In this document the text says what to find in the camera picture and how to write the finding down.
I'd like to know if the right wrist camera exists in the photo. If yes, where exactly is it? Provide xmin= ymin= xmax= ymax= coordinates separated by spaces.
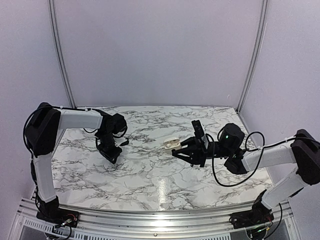
xmin=191 ymin=120 xmax=209 ymax=149

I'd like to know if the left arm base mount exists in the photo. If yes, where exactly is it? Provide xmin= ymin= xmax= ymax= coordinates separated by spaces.
xmin=35 ymin=195 xmax=80 ymax=228

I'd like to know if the left corner aluminium post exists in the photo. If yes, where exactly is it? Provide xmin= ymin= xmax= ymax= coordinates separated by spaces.
xmin=47 ymin=0 xmax=77 ymax=108

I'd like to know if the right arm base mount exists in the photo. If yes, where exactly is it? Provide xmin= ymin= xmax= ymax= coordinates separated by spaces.
xmin=229 ymin=190 xmax=274 ymax=229

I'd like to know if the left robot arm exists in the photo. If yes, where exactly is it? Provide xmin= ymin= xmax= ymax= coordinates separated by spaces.
xmin=22 ymin=102 xmax=128 ymax=223

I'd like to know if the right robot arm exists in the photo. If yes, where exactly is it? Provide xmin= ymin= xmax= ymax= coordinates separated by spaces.
xmin=171 ymin=120 xmax=320 ymax=224

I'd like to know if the corner aluminium post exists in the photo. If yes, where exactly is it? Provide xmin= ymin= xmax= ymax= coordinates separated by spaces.
xmin=47 ymin=0 xmax=77 ymax=108
xmin=236 ymin=0 xmax=270 ymax=114

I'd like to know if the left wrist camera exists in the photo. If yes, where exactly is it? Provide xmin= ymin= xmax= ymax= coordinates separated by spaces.
xmin=115 ymin=137 xmax=129 ymax=147

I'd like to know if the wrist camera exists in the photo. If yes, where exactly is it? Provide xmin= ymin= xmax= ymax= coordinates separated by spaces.
xmin=191 ymin=120 xmax=209 ymax=149
xmin=115 ymin=137 xmax=129 ymax=147

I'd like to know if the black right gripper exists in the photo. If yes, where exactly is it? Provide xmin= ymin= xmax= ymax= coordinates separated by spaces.
xmin=171 ymin=135 xmax=233 ymax=168

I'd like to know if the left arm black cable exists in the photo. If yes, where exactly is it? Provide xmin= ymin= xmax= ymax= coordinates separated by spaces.
xmin=22 ymin=104 xmax=93 ymax=156

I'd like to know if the aluminium front rail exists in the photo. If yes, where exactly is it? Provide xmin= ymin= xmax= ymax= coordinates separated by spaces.
xmin=8 ymin=198 xmax=301 ymax=240

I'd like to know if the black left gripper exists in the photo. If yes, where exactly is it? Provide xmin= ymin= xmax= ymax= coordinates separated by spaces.
xmin=97 ymin=130 xmax=122 ymax=164

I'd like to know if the white earbud charging case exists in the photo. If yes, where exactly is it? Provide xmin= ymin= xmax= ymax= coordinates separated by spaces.
xmin=163 ymin=137 xmax=182 ymax=155

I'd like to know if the right corner aluminium post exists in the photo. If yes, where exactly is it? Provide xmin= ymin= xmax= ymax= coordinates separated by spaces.
xmin=236 ymin=0 xmax=270 ymax=114

